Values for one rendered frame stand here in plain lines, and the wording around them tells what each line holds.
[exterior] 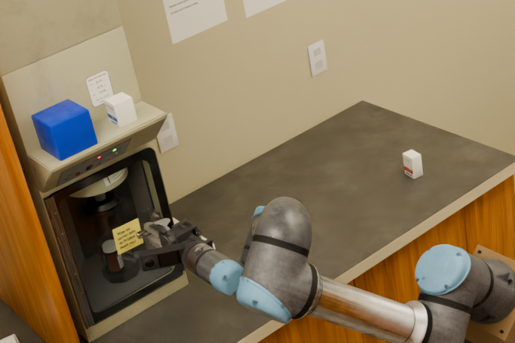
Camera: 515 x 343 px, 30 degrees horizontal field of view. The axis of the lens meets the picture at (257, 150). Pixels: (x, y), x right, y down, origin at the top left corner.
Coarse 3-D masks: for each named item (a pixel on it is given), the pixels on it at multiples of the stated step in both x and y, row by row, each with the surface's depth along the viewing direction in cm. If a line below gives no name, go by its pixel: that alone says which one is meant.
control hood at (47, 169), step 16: (144, 112) 231; (160, 112) 229; (96, 128) 228; (112, 128) 226; (128, 128) 225; (144, 128) 226; (160, 128) 234; (96, 144) 220; (112, 144) 222; (32, 160) 221; (48, 160) 217; (64, 160) 216; (80, 160) 219; (48, 176) 216
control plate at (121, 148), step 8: (120, 144) 226; (128, 144) 230; (104, 152) 224; (112, 152) 228; (120, 152) 232; (88, 160) 222; (96, 160) 226; (104, 160) 230; (72, 168) 220; (80, 168) 224; (64, 176) 222; (72, 176) 226
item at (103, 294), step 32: (128, 160) 238; (64, 192) 230; (96, 192) 235; (128, 192) 241; (160, 192) 247; (64, 224) 233; (96, 224) 238; (96, 256) 241; (128, 256) 247; (96, 288) 244; (128, 288) 250; (96, 320) 247
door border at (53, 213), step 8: (48, 200) 228; (56, 208) 230; (56, 216) 230; (56, 224) 231; (56, 232) 231; (64, 232) 233; (64, 240) 234; (64, 248) 235; (72, 256) 237; (72, 264) 237; (72, 272) 238; (72, 280) 238; (80, 288) 241; (80, 296) 242; (88, 312) 245; (88, 320) 245
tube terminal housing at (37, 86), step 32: (32, 64) 216; (64, 64) 221; (96, 64) 226; (128, 64) 232; (0, 96) 219; (32, 96) 219; (64, 96) 224; (32, 128) 221; (32, 192) 232; (64, 288) 245; (160, 288) 259
